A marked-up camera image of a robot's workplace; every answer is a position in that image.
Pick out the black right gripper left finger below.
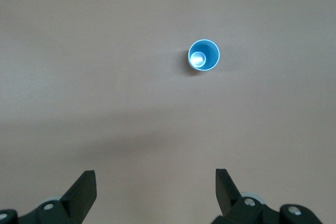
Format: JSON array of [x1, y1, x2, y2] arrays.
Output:
[[18, 170, 97, 224]]

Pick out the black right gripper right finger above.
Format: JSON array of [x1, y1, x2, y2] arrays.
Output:
[[212, 168, 281, 224]]

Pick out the light blue plastic cup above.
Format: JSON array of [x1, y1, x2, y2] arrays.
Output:
[[187, 39, 221, 72]]

